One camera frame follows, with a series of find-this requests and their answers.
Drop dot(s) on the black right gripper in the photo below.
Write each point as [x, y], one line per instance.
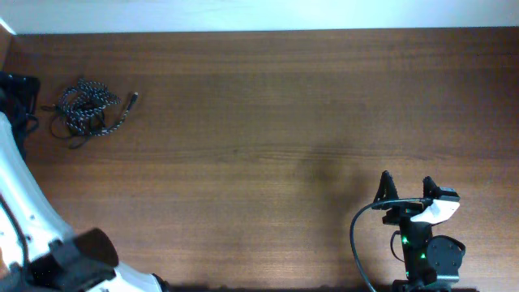
[402, 211]

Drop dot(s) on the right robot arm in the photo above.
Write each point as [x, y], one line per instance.
[431, 262]

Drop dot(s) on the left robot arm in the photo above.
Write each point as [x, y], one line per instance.
[39, 250]

